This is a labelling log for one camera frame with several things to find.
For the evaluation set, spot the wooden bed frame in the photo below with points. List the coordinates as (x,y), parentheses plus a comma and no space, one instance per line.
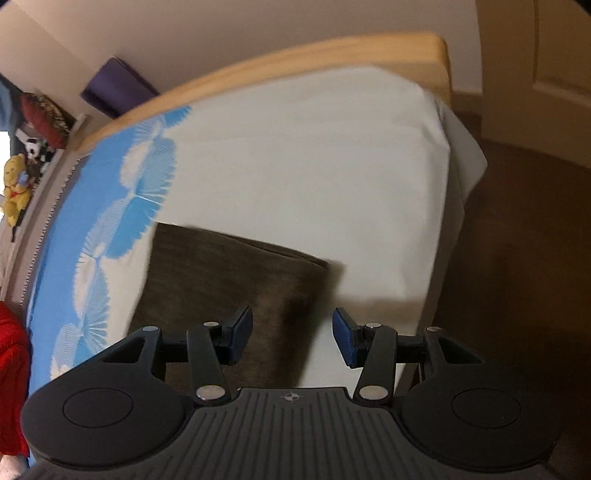
(277,60)

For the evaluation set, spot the panda plush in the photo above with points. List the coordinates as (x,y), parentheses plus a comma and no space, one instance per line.
(34,147)

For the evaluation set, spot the yellow bear plush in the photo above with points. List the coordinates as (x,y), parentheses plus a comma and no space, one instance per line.
(16,205)

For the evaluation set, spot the cream door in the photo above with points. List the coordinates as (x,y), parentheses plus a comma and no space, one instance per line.
(545,69)

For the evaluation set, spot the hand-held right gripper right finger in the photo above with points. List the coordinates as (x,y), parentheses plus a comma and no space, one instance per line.
(344,337)

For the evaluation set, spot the red patterned cushion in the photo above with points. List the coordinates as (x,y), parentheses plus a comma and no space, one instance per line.
(46,117)

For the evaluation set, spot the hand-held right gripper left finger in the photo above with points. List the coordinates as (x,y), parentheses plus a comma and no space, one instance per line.
(241,334)

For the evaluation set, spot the red folded blanket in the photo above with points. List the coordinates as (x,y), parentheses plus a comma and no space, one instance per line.
(13,369)

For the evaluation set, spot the blue curtain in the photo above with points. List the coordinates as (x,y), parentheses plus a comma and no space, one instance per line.
(7,104)

